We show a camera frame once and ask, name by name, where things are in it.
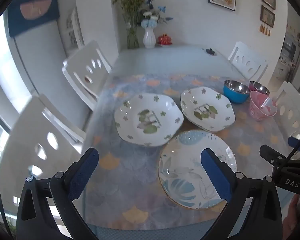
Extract white lattice panel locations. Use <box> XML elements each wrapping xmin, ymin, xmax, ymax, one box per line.
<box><xmin>65</xmin><ymin>6</ymin><xmax>85</xmax><ymax>53</ymax></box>

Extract round blue leaf plate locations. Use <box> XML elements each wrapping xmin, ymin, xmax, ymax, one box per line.
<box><xmin>157</xmin><ymin>129</ymin><xmax>238</xmax><ymax>210</ymax></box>

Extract white floral hexagonal plate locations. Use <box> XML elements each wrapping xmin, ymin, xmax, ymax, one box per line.
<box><xmin>180</xmin><ymin>87</ymin><xmax>236</xmax><ymax>132</ymax></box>
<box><xmin>114</xmin><ymin>93</ymin><xmax>184</xmax><ymax>147</ymax></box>

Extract blue and white artificial flowers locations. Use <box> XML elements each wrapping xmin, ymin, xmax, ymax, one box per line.
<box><xmin>140</xmin><ymin>0</ymin><xmax>174</xmax><ymax>29</ymax></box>

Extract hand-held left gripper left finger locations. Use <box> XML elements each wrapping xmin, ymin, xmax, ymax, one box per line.
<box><xmin>16</xmin><ymin>147</ymin><xmax>100</xmax><ymax>240</ymax></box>

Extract dried green flower bunch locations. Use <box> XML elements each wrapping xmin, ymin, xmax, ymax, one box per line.
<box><xmin>110</xmin><ymin>0</ymin><xmax>147</xmax><ymax>30</ymax></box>

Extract clear glass vase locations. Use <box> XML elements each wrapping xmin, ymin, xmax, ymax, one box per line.
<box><xmin>126</xmin><ymin>27</ymin><xmax>140</xmax><ymax>50</ymax></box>

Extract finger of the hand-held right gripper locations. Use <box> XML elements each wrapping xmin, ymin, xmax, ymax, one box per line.
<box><xmin>288</xmin><ymin>136</ymin><xmax>300</xmax><ymax>153</ymax></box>
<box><xmin>259</xmin><ymin>144</ymin><xmax>287</xmax><ymax>167</ymax></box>

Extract red steel bowl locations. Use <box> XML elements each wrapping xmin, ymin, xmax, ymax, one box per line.
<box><xmin>249</xmin><ymin>81</ymin><xmax>270</xmax><ymax>97</ymax></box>

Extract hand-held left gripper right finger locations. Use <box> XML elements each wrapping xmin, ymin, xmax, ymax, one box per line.
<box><xmin>201</xmin><ymin>148</ymin><xmax>283</xmax><ymax>240</ymax></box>

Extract blue wall hanging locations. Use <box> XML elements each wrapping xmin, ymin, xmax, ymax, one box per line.
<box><xmin>7</xmin><ymin>0</ymin><xmax>60</xmax><ymax>37</ymax></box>

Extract red lidded teacup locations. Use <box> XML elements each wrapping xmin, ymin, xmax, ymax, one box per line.
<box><xmin>157</xmin><ymin>33</ymin><xmax>173</xmax><ymax>47</ymax></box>

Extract person's right hand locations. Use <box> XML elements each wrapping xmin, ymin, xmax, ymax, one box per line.
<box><xmin>284</xmin><ymin>195</ymin><xmax>300</xmax><ymax>238</ymax></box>

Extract white ribbed vase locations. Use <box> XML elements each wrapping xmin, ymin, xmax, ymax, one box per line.
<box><xmin>143</xmin><ymin>27</ymin><xmax>156</xmax><ymax>49</ymax></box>

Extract white dining chair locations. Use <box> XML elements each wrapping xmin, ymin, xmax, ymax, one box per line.
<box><xmin>227</xmin><ymin>41</ymin><xmax>268</xmax><ymax>80</ymax></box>
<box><xmin>0</xmin><ymin>94</ymin><xmax>88</xmax><ymax>205</ymax></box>
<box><xmin>62</xmin><ymin>40</ymin><xmax>113</xmax><ymax>111</ymax></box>
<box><xmin>274</xmin><ymin>81</ymin><xmax>300</xmax><ymax>143</ymax></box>

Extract pastel leaf pattern tablecloth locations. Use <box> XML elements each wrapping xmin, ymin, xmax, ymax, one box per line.
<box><xmin>84</xmin><ymin>74</ymin><xmax>298</xmax><ymax>230</ymax></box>

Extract pink plastic cup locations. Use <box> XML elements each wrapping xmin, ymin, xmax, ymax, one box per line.
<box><xmin>249</xmin><ymin>91</ymin><xmax>278</xmax><ymax>122</ymax></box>

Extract blue steel bowl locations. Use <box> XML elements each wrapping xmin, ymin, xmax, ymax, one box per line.
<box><xmin>223</xmin><ymin>80</ymin><xmax>251</xmax><ymax>104</ymax></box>

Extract hanging orange tassels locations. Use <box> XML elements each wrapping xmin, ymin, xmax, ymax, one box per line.
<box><xmin>259</xmin><ymin>24</ymin><xmax>271</xmax><ymax>37</ymax></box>

